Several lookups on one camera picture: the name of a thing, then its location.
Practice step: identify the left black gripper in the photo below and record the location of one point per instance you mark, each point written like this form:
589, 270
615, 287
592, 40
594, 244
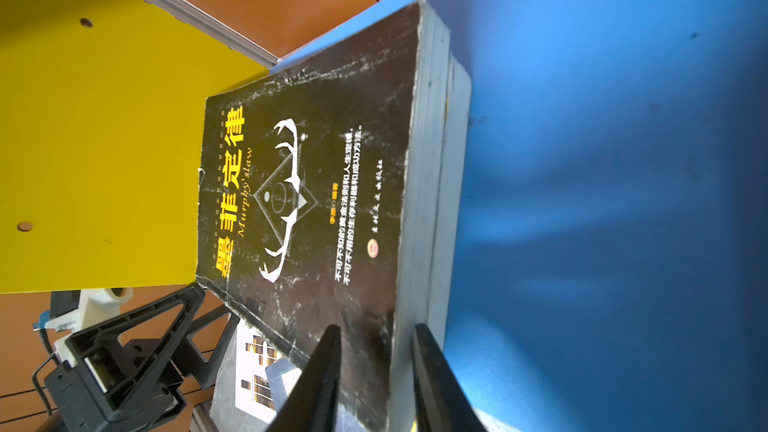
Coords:
126, 372

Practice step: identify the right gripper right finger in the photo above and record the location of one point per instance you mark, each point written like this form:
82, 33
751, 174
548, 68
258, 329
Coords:
441, 404

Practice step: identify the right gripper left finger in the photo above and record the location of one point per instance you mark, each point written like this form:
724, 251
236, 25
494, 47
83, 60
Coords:
312, 404

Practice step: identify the dark book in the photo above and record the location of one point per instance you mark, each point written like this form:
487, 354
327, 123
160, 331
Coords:
318, 203

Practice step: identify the white brown patterned booklet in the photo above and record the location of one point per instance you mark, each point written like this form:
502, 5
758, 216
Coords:
253, 383

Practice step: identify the yellow pink blue bookshelf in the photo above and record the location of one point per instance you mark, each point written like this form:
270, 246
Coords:
610, 270

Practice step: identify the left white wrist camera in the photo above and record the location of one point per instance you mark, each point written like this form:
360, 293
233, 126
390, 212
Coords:
74, 310

